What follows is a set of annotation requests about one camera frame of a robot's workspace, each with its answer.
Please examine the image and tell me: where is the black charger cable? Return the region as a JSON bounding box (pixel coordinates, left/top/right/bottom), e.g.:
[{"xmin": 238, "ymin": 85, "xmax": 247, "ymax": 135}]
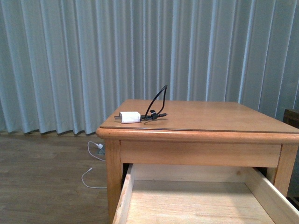
[{"xmin": 140, "ymin": 84, "xmax": 169, "ymax": 125}]

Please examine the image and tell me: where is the white charger adapter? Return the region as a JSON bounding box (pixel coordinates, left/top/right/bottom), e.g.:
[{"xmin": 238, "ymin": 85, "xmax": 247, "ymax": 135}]
[{"xmin": 114, "ymin": 112, "xmax": 141, "ymax": 124}]

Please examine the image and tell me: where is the wooden drawer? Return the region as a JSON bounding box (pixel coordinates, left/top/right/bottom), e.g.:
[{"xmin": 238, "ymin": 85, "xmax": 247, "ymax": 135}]
[{"xmin": 113, "ymin": 164, "xmax": 299, "ymax": 224}]

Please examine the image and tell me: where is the white plug on floor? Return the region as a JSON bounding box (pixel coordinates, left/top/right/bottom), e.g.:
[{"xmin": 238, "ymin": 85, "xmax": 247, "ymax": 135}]
[{"xmin": 95, "ymin": 143, "xmax": 104, "ymax": 150}]

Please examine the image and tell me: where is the wooden nightstand cabinet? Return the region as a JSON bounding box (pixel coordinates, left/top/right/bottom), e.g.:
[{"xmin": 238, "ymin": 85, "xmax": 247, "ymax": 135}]
[{"xmin": 96, "ymin": 101, "xmax": 299, "ymax": 224}]

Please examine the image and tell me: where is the pale green pleated curtain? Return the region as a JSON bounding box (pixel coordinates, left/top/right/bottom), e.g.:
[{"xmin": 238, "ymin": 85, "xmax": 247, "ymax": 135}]
[{"xmin": 0, "ymin": 0, "xmax": 299, "ymax": 133}]

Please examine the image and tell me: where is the white cable on floor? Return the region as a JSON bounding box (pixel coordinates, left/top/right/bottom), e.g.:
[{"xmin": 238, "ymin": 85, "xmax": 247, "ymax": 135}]
[{"xmin": 81, "ymin": 141, "xmax": 108, "ymax": 189}]

